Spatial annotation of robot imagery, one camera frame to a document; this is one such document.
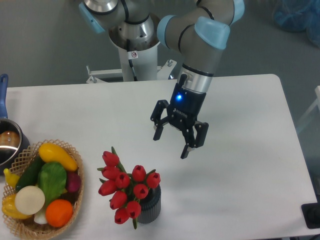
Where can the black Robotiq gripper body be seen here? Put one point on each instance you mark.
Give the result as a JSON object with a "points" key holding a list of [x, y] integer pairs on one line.
{"points": [[184, 107]]}

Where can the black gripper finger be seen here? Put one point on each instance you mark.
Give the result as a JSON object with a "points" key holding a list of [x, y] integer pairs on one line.
{"points": [[194, 137], [156, 118]]}

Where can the red tulip bouquet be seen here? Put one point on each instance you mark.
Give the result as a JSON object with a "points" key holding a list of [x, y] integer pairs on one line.
{"points": [[126, 188]]}

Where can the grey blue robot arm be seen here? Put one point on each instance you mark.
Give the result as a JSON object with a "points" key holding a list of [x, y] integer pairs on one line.
{"points": [[200, 36]]}

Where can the dark grey ribbed vase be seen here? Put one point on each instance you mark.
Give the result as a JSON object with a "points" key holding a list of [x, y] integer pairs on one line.
{"points": [[150, 206]]}

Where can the purple red onion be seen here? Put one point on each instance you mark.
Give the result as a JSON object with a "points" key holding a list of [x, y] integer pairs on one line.
{"points": [[73, 182]]}

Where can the yellow squash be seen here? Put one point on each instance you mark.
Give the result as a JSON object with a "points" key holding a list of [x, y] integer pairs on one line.
{"points": [[50, 152]]}

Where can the green lettuce leaf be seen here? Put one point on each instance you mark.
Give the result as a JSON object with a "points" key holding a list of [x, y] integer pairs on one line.
{"points": [[52, 181]]}

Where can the black device at edge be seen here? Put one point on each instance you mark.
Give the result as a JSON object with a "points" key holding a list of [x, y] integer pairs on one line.
{"points": [[311, 214]]}

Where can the blue plastic bag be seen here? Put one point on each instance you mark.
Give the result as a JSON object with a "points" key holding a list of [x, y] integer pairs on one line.
{"points": [[299, 16]]}

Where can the orange fruit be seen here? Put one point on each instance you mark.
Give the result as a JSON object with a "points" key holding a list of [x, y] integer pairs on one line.
{"points": [[58, 213]]}

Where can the dark green cucumber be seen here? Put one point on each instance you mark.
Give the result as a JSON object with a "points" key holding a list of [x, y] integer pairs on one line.
{"points": [[30, 175]]}

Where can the woven wicker basket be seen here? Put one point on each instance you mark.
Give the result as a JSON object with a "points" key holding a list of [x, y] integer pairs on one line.
{"points": [[28, 229]]}

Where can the yellow bell pepper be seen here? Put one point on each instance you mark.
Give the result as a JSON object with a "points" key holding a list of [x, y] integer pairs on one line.
{"points": [[9, 208]]}

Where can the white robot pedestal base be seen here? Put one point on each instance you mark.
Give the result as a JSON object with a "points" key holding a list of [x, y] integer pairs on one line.
{"points": [[140, 65]]}

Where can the white frame at right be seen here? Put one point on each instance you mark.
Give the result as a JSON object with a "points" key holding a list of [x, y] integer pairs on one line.
{"points": [[311, 112]]}

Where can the blue handled saucepan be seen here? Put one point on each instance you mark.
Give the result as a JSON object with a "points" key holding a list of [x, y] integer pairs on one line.
{"points": [[12, 139]]}

